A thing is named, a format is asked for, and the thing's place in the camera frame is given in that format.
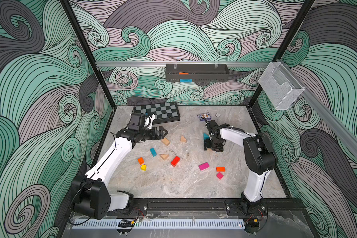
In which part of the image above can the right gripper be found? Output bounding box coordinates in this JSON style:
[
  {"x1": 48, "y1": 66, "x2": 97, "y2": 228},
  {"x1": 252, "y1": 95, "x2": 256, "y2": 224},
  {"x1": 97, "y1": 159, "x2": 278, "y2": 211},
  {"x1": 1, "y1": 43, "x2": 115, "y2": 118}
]
[{"x1": 205, "y1": 137, "x2": 225, "y2": 151}]

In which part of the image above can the teal triangle block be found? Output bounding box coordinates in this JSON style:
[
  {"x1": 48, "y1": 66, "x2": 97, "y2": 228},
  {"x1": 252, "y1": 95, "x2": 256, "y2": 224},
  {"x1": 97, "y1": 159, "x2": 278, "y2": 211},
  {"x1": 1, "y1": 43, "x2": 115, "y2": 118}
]
[{"x1": 203, "y1": 133, "x2": 210, "y2": 140}]

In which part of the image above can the magenta rectangular block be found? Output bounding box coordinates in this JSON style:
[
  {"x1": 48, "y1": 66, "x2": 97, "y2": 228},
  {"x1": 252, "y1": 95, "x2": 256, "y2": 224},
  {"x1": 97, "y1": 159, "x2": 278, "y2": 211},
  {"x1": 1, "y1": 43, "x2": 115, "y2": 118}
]
[{"x1": 198, "y1": 162, "x2": 210, "y2": 171}]

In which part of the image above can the magenta small cube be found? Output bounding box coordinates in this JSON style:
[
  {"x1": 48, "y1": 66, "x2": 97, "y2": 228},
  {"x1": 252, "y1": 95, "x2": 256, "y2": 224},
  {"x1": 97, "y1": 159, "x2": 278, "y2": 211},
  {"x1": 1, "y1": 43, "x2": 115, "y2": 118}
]
[{"x1": 216, "y1": 172, "x2": 224, "y2": 179}]

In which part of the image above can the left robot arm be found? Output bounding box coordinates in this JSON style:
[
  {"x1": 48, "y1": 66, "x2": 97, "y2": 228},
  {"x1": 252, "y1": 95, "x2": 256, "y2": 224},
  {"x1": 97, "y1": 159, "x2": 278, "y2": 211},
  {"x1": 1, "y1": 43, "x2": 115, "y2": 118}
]
[{"x1": 70, "y1": 126, "x2": 168, "y2": 220}]

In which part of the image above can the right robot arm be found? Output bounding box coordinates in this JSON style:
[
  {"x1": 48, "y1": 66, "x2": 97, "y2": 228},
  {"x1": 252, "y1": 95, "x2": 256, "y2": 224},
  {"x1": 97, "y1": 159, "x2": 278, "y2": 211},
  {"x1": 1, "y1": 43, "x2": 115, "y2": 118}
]
[{"x1": 204, "y1": 123, "x2": 278, "y2": 213}]

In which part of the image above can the wooden rectangular block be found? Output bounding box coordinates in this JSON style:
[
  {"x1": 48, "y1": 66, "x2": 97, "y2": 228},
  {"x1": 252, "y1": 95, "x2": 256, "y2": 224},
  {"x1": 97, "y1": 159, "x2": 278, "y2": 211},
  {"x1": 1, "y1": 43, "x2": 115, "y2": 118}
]
[{"x1": 161, "y1": 138, "x2": 171, "y2": 146}]

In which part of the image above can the black grey chessboard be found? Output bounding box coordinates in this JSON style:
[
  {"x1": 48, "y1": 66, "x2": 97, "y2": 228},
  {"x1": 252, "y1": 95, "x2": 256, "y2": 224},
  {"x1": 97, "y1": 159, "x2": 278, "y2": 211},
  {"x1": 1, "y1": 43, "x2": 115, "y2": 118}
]
[{"x1": 133, "y1": 102, "x2": 180, "y2": 125}]

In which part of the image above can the teal small block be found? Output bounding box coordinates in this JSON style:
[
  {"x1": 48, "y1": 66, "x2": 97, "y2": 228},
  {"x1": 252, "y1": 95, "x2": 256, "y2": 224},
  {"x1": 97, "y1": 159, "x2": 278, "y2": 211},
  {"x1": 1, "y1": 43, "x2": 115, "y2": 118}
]
[{"x1": 150, "y1": 148, "x2": 157, "y2": 157}]

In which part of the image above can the small wooden triangle block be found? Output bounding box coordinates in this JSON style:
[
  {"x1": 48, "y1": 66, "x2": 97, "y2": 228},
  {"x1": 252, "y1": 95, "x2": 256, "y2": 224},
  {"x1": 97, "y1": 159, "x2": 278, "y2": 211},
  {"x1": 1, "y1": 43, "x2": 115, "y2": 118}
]
[{"x1": 180, "y1": 135, "x2": 187, "y2": 143}]

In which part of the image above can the playing card box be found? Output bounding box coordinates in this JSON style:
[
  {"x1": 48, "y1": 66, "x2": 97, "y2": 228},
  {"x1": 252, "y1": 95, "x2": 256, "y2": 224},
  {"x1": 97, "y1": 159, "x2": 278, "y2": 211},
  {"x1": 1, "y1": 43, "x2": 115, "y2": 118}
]
[{"x1": 197, "y1": 112, "x2": 212, "y2": 122}]

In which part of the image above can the red rectangular block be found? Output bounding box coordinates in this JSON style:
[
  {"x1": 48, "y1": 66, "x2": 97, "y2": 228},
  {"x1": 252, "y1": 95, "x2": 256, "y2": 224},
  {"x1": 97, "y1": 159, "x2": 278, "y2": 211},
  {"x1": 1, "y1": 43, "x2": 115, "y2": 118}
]
[{"x1": 171, "y1": 156, "x2": 180, "y2": 167}]

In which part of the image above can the orange cube block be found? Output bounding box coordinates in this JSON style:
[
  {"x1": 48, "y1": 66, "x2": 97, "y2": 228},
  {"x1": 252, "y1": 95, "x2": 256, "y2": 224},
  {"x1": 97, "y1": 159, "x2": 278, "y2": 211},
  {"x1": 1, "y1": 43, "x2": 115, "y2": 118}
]
[{"x1": 138, "y1": 157, "x2": 144, "y2": 165}]

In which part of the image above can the clear acrylic holder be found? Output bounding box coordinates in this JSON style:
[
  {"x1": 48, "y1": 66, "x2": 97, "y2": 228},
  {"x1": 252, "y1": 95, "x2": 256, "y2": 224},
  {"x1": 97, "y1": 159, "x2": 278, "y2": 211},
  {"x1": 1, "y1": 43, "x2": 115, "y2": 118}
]
[{"x1": 258, "y1": 61, "x2": 304, "y2": 111}]

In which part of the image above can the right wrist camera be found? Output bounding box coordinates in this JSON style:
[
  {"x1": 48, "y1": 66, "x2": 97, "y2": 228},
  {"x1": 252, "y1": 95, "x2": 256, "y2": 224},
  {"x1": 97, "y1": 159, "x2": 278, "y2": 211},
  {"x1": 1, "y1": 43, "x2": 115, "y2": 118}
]
[{"x1": 205, "y1": 120, "x2": 221, "y2": 139}]

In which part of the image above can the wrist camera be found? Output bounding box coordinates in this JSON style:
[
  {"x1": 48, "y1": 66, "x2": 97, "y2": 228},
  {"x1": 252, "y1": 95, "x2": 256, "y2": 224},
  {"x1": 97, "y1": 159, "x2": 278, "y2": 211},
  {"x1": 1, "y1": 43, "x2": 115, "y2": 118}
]
[
  {"x1": 128, "y1": 113, "x2": 156, "y2": 131},
  {"x1": 205, "y1": 120, "x2": 221, "y2": 139}
]

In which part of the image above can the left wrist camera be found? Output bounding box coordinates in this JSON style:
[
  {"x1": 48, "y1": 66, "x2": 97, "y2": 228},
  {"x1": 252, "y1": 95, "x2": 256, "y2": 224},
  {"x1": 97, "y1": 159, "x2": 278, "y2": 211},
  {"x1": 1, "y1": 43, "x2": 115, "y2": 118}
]
[{"x1": 128, "y1": 113, "x2": 156, "y2": 131}]

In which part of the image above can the black wall tray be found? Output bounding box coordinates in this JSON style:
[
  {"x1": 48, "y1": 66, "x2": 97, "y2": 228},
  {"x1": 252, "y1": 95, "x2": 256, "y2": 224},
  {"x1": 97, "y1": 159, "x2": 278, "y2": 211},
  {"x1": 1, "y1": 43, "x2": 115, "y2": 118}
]
[{"x1": 165, "y1": 64, "x2": 230, "y2": 85}]

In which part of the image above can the aluminium wall rail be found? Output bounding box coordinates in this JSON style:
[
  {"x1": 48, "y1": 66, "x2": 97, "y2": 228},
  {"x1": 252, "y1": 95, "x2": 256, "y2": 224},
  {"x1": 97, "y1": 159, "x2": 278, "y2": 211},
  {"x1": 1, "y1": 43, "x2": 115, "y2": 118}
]
[{"x1": 95, "y1": 60, "x2": 270, "y2": 68}]

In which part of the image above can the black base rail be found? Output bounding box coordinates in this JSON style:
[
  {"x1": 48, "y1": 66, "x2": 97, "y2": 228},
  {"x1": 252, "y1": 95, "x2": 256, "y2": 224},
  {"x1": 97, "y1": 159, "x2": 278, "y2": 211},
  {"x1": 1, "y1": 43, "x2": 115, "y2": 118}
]
[{"x1": 68, "y1": 197, "x2": 304, "y2": 216}]

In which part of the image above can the white perforated cable duct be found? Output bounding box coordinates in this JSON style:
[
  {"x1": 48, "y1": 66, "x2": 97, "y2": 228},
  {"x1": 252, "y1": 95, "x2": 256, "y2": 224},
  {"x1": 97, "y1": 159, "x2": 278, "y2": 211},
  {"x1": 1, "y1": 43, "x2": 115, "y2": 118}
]
[{"x1": 73, "y1": 218, "x2": 245, "y2": 230}]

